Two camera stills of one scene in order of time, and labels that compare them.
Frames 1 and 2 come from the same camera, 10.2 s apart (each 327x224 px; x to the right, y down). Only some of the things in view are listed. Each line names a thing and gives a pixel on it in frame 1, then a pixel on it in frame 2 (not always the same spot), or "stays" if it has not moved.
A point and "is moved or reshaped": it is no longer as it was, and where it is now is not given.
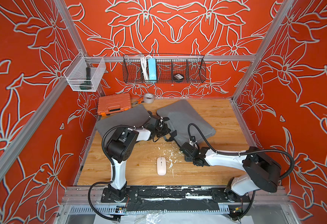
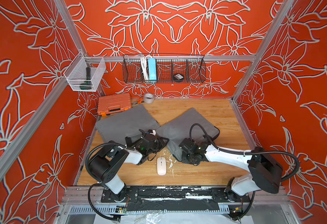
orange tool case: (114, 103) stays
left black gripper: (165, 132) -> (161, 144)
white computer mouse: (161, 166) stays
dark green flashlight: (87, 85) stays
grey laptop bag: (137, 116) stays
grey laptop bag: (179, 115) is moved or reshaped
